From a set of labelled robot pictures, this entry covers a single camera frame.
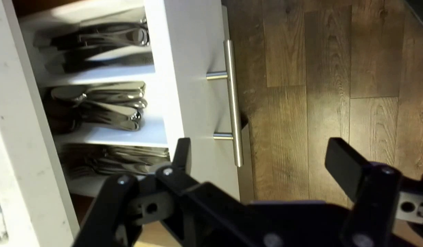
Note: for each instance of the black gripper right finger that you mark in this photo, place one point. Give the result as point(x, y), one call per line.
point(371, 193)

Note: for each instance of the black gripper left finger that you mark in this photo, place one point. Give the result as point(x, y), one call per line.
point(116, 206)

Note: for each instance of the white cutlery drawer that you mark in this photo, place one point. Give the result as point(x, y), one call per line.
point(192, 91)

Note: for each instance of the white drawer cabinet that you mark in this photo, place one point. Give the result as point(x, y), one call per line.
point(19, 138)

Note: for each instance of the silver forks pile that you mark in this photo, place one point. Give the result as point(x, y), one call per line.
point(120, 158)

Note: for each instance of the silver spoons pile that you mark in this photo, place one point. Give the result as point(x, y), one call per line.
point(110, 110)

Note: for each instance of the white cutlery organizer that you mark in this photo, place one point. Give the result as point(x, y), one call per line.
point(106, 76)

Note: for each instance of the silver knives pile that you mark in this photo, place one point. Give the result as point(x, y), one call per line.
point(106, 36)

